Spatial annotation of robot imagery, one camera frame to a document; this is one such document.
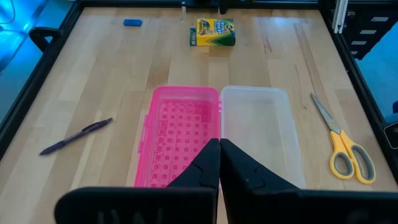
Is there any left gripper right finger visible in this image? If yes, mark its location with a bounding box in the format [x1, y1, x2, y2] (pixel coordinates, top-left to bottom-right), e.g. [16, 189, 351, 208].
[220, 138, 398, 224]

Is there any pink and clear pencil case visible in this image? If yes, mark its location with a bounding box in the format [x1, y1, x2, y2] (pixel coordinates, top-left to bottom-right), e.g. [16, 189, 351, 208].
[134, 85, 307, 190]

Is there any yellow crayon box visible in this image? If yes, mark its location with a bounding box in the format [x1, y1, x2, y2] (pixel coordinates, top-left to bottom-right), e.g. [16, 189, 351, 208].
[189, 17, 236, 47]

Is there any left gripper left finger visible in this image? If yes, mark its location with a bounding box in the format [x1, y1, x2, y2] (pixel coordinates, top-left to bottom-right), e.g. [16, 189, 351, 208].
[54, 138, 221, 224]

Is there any dark purple pen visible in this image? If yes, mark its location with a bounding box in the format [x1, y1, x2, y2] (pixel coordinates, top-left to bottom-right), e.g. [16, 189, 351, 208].
[39, 117, 114, 156]

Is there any aluminium frame post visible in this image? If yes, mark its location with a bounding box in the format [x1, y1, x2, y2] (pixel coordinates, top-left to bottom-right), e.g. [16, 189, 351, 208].
[331, 0, 349, 34]

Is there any black table frame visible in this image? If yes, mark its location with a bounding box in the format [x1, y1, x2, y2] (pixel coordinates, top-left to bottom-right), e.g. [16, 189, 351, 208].
[0, 0, 398, 184]

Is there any black device with white outline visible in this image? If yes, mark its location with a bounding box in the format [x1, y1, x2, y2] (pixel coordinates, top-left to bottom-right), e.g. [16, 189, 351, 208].
[382, 121, 398, 151]

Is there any black drawer cabinet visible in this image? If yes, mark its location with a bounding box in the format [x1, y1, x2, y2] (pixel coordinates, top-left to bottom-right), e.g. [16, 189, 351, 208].
[341, 7, 398, 60]

